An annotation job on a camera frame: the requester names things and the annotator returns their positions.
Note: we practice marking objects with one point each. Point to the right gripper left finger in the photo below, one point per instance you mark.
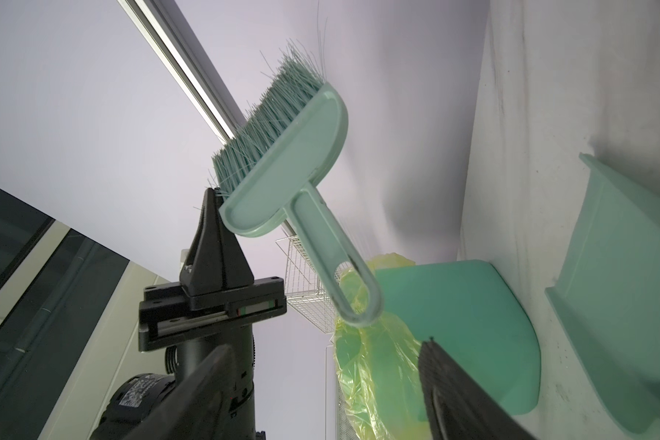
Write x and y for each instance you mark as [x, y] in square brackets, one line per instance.
[199, 407]

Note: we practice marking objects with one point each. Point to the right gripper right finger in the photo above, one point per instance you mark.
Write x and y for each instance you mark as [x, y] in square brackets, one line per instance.
[456, 406]

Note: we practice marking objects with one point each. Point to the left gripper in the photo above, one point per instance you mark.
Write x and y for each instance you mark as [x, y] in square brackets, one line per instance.
[217, 292]

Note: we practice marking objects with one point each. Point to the green hand brush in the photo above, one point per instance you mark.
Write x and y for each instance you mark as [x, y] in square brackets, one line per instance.
[269, 171]

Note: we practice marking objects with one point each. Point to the green plastic dustpan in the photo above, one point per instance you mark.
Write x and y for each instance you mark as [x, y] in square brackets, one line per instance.
[607, 295]

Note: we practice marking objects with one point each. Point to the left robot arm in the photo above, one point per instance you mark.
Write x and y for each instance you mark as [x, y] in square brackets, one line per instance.
[138, 397]

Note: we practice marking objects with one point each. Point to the green trash bin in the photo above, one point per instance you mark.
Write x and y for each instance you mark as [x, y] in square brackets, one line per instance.
[469, 309]

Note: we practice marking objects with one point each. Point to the white wire basket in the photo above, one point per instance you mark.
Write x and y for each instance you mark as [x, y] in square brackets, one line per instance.
[304, 290]

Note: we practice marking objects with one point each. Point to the aluminium frame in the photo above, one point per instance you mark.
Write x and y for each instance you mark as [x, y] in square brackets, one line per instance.
[164, 26]

